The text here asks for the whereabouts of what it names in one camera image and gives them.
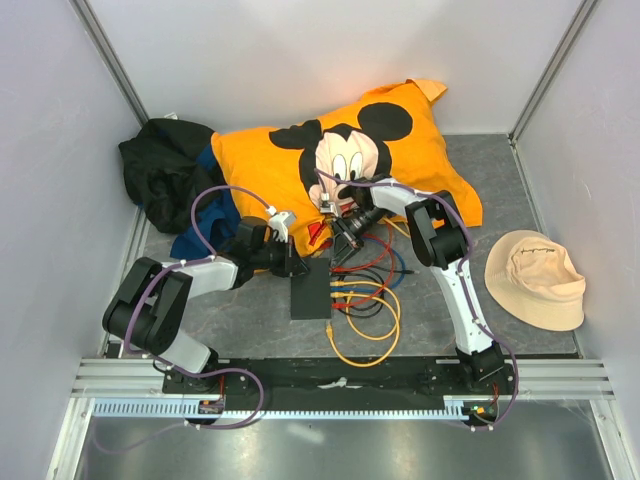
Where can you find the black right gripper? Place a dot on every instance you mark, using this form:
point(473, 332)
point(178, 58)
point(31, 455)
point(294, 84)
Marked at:
point(346, 241)

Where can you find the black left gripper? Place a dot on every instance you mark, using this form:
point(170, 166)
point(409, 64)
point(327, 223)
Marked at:
point(292, 264)

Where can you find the black network switch box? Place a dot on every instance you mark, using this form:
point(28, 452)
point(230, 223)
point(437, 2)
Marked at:
point(310, 297)

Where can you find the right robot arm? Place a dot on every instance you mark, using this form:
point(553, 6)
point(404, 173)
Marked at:
point(441, 242)

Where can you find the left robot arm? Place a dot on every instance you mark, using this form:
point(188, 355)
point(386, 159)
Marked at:
point(146, 311)

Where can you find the orange Mickey Mouse pillow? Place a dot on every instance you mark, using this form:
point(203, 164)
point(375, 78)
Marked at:
point(389, 132)

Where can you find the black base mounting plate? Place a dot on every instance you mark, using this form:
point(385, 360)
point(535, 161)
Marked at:
point(423, 382)

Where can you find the black and blue clothing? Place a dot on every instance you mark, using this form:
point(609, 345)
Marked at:
point(165, 167)

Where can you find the beige bucket hat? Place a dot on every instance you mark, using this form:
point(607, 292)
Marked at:
point(534, 280)

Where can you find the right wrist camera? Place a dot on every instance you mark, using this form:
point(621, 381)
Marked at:
point(327, 206)

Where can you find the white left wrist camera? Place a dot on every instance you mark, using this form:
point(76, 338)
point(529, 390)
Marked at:
point(279, 223)

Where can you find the yellow ethernet cable short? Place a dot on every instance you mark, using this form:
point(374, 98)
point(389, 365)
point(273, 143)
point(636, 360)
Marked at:
point(389, 269)

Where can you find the aluminium rail frame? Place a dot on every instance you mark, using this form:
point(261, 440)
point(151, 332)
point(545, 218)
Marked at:
point(234, 65)

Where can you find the grey slotted cable duct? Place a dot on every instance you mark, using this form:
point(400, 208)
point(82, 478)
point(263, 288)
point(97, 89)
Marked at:
point(198, 410)

